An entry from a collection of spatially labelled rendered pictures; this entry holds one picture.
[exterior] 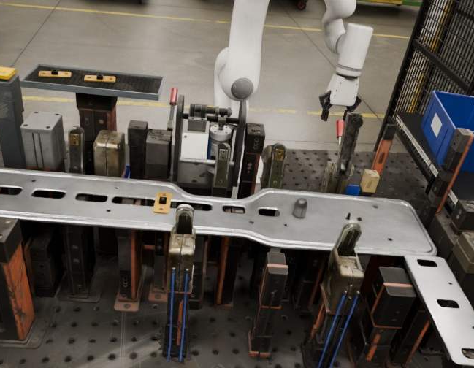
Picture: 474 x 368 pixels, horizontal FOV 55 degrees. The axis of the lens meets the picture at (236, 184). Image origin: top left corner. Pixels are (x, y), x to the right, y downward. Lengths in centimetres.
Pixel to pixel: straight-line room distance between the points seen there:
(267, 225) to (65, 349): 57
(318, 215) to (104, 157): 57
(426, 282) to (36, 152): 98
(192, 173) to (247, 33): 45
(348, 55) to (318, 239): 70
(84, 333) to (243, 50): 90
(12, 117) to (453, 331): 124
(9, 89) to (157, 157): 46
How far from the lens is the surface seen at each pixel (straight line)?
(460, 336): 103
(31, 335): 127
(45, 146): 126
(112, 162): 123
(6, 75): 143
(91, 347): 123
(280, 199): 120
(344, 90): 161
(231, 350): 122
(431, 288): 109
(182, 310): 108
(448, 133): 149
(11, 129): 150
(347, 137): 124
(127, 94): 130
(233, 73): 143
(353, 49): 158
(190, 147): 179
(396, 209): 129
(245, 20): 142
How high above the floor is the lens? 168
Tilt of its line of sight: 34 degrees down
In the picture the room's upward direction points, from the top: 8 degrees clockwise
